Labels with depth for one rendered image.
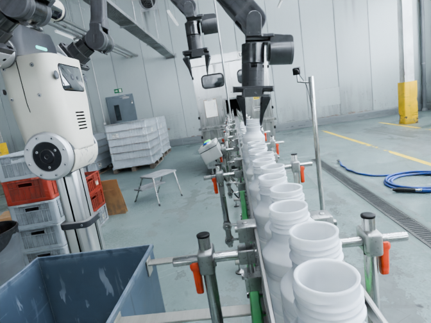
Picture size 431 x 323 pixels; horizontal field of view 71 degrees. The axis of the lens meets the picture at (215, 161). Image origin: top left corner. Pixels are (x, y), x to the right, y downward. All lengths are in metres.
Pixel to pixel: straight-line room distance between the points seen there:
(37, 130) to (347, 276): 1.02
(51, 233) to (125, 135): 4.64
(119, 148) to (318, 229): 7.38
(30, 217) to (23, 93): 2.18
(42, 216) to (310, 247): 2.99
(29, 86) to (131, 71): 10.56
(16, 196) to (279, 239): 3.00
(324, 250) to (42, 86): 0.97
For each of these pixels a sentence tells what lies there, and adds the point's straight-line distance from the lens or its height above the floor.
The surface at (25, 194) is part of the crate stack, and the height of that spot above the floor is 0.75.
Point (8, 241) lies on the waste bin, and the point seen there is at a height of 0.57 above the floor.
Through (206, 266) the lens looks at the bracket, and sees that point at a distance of 0.40.
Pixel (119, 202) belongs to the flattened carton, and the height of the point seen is 0.18.
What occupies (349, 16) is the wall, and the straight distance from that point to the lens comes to 12.00.
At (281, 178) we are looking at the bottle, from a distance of 0.40.
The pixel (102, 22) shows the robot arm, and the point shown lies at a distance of 1.36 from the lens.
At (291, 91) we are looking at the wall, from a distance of 11.22.
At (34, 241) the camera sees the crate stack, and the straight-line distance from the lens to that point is 3.27.
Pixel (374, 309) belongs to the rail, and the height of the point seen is 1.11.
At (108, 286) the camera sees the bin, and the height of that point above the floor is 0.85.
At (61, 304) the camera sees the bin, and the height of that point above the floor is 0.81.
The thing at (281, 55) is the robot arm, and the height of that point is 1.36.
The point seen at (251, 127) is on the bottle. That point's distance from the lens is 0.79.
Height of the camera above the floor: 1.27
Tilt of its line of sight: 11 degrees down
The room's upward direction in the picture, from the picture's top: 9 degrees counter-clockwise
